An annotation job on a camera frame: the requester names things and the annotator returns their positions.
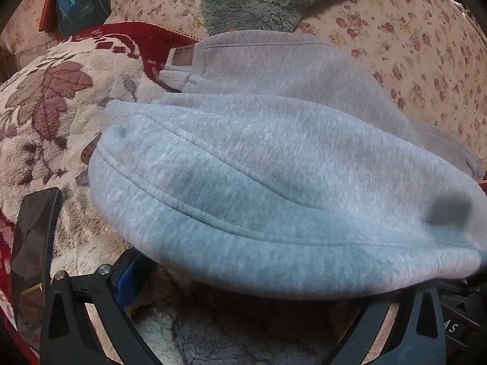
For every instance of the warm grey sweatpants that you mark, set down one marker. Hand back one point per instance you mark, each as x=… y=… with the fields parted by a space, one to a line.
x=274 y=68

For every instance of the blue-grey sweatpants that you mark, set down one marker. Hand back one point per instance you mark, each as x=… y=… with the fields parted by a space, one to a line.
x=266 y=197

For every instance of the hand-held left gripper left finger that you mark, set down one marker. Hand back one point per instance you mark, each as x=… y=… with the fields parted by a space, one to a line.
x=125 y=279

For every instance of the blue gift bag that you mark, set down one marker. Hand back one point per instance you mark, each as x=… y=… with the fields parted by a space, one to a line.
x=81 y=7

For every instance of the grey-green fleece jacket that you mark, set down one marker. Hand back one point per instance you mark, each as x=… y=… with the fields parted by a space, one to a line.
x=262 y=0

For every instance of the pink floral quilt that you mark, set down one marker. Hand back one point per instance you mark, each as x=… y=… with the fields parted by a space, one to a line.
x=418 y=57

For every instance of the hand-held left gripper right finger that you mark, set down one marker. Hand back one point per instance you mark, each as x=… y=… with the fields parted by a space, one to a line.
x=380 y=319

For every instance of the red and white fleece blanket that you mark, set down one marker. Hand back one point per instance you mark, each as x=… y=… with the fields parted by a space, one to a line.
x=49 y=121

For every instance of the red bag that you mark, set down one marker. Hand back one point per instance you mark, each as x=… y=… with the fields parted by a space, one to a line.
x=49 y=0

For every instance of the black smartphone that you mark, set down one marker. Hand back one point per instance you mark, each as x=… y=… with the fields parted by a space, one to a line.
x=32 y=243

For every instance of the floral pillow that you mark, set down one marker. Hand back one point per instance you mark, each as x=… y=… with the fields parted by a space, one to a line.
x=23 y=34

